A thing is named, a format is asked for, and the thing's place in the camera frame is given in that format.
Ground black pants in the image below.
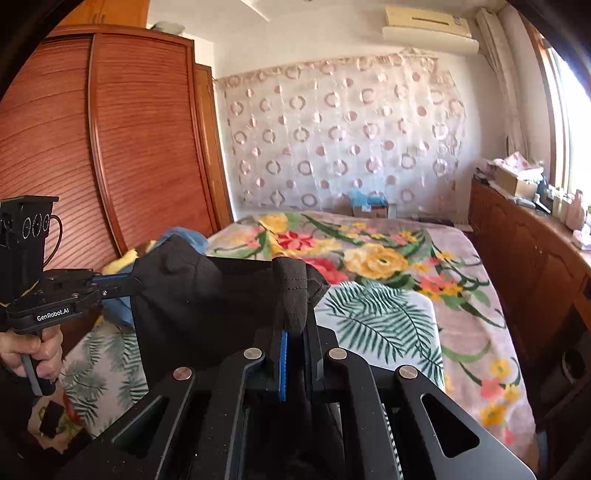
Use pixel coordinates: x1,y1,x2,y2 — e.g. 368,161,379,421
130,233,332,416

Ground person's left hand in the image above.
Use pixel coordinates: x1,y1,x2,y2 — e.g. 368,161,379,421
0,325,63,380

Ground yellow pillow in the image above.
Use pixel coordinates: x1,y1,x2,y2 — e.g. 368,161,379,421
100,240,156,275

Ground folded blue jeans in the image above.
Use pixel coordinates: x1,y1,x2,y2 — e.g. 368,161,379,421
102,226,208,330

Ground palm leaf print bedsheet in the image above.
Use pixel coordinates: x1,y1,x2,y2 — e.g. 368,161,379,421
56,282,447,437

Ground wooden slatted wardrobe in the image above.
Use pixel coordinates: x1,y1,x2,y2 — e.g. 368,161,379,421
1,25,232,269

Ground box with blue cloth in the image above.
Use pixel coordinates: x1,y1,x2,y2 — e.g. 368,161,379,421
349,189,389,219

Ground floral pink blanket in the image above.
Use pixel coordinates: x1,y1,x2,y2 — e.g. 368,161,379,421
207,211,539,468

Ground sheer circle pattern curtain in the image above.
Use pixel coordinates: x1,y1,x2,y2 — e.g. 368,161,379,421
215,49,466,216

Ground wooden side cabinet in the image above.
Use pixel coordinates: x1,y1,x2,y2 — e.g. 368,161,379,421
469,180,590,382

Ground clutter on cabinet top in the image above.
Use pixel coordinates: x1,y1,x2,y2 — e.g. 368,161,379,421
474,151,590,253

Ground window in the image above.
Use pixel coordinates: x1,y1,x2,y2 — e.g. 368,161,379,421
535,32,590,197

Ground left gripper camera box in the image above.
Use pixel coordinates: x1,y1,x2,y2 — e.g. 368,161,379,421
1,195,59,304

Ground wall air conditioner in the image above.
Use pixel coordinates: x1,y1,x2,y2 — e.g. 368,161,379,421
382,6,480,56

